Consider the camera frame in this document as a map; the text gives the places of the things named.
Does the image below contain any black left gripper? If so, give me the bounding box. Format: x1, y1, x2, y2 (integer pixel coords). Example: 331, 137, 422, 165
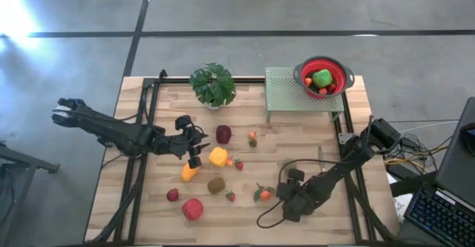
168, 129, 212, 171

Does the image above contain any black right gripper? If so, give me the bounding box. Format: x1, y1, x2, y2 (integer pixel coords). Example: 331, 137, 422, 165
276, 177, 330, 223

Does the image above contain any yellow bell pepper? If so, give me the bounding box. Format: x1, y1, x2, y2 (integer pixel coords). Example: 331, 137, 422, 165
208, 146, 229, 168

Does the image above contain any orange tangerine with leaves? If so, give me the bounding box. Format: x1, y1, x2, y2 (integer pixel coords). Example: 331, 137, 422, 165
252, 182, 278, 203

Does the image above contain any brown fuzzy kiwi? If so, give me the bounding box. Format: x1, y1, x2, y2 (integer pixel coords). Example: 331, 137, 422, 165
206, 177, 226, 195

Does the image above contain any green apple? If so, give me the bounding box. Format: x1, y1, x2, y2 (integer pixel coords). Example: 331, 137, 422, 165
312, 68, 333, 89

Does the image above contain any red colander black rim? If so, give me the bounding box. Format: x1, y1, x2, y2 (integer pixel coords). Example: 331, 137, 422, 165
292, 56, 356, 100

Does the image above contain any yellow orange mango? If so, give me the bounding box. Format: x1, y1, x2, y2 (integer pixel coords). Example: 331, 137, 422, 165
180, 162, 201, 183

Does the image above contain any dark red bell pepper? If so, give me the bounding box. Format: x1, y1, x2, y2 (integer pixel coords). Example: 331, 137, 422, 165
215, 125, 233, 145

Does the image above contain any big red apple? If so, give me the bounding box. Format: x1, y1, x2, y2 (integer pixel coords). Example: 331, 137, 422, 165
181, 197, 205, 222

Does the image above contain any green plant white pot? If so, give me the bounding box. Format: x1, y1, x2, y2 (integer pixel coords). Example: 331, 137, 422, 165
189, 62, 238, 111

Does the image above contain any dark grey laptop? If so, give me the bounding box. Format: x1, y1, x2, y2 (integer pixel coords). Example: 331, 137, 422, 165
396, 96, 475, 247

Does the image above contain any grey metal side table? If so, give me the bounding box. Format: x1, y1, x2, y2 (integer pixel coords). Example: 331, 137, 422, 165
0, 139, 61, 247

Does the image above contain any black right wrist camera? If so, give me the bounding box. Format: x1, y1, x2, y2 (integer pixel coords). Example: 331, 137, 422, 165
287, 168, 306, 183

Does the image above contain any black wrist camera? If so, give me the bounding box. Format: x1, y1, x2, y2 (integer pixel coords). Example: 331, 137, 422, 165
287, 168, 306, 183
174, 114, 196, 132

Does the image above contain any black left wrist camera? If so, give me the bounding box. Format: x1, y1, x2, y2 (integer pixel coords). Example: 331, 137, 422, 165
174, 114, 196, 132

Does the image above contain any black right camera cable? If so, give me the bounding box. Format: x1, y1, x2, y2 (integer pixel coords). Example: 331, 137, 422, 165
255, 158, 348, 229

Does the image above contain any black aluminium frame rail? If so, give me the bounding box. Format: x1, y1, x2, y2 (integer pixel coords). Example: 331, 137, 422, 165
128, 79, 161, 243
148, 76, 266, 85
332, 90, 372, 243
111, 78, 155, 243

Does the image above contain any yellow cable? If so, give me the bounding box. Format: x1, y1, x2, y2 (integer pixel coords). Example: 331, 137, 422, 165
384, 145, 452, 166

